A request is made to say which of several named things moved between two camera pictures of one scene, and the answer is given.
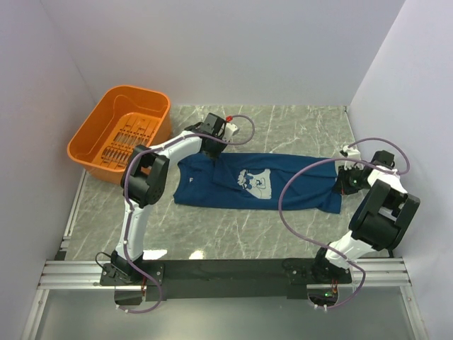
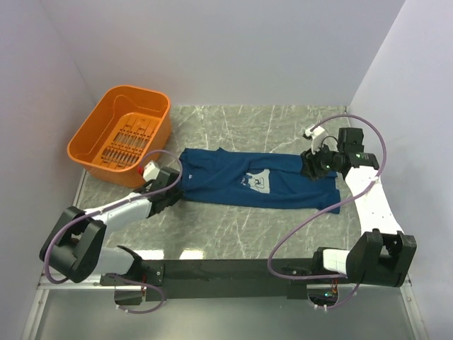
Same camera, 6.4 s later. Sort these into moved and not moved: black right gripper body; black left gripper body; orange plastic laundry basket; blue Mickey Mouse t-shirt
Moved: black right gripper body; black left gripper body
Not moved: orange plastic laundry basket; blue Mickey Mouse t-shirt
